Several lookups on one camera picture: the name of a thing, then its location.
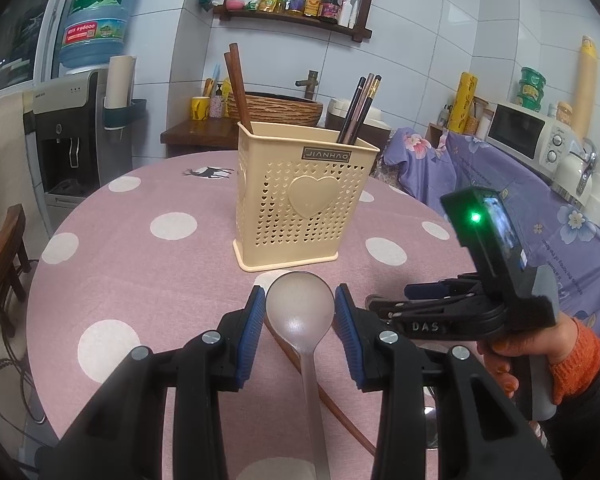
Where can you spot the wooden framed mirror shelf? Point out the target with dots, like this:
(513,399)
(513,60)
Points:
(280,16)

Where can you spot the white framed window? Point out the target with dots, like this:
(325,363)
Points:
(20,35)

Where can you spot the small wooden box shelf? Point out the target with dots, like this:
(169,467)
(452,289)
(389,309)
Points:
(436,134)

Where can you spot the person's right hand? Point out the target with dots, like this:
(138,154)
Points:
(540,345)

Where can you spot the dark soy sauce bottle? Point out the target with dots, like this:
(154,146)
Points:
(332,4)

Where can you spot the glass jar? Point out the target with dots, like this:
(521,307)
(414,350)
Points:
(563,112)

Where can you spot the pink bowl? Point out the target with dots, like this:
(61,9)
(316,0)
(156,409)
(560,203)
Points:
(233,3)

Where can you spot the yellow cup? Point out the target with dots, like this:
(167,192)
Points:
(200,108)

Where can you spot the dark brown chopstick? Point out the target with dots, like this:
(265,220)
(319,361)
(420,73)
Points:
(359,105)

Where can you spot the grey water dispenser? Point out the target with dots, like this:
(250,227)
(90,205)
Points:
(65,125)

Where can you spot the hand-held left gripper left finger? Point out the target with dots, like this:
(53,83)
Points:
(250,335)

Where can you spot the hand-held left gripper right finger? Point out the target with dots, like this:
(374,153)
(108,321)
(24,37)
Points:
(347,335)

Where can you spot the translucent pink plastic spoon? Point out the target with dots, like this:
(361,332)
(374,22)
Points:
(300,305)

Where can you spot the blue toothbrush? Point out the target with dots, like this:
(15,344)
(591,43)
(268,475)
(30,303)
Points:
(214,77)

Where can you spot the white plastic bottle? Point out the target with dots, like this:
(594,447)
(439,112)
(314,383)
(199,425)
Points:
(347,10)

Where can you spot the blue water jug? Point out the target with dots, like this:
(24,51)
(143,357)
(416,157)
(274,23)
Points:
(100,15)

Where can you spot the dark chopstick with yellow band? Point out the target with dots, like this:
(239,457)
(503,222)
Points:
(367,105)

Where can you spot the green instant noodle cup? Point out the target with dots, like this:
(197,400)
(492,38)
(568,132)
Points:
(532,77)
(530,97)

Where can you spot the wooden counter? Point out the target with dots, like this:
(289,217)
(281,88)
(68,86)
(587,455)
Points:
(195,135)

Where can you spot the teal cup holder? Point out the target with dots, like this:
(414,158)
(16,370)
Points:
(127,115)

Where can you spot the purple floral cloth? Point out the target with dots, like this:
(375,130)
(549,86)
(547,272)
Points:
(480,180)

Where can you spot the person's right forearm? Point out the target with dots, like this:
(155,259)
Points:
(580,360)

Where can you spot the pink polka dot tablecloth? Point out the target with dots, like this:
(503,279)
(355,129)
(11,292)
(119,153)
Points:
(130,260)

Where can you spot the woven brown wash basin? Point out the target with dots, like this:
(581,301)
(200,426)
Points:
(280,107)

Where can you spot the white paper cup stack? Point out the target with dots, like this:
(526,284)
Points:
(120,80)

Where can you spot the metal spoon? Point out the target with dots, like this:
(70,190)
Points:
(431,425)

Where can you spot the bronze faucet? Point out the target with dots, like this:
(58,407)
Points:
(307,85)

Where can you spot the wooden stool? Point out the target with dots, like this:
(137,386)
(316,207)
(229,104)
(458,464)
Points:
(5,270)

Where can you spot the white and brown rice cooker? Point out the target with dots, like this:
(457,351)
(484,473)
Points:
(337,115)

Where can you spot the beige perforated utensil holder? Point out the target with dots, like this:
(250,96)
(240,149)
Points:
(270,210)

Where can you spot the yellow roll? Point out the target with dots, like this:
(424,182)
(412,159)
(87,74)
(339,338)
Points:
(464,102)

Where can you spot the white microwave oven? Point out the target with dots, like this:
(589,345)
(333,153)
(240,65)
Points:
(515,132)

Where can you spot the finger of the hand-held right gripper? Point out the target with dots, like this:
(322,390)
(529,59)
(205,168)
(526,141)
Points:
(385,306)
(422,290)

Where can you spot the floral pink cup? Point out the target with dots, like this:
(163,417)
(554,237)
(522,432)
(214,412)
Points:
(217,107)

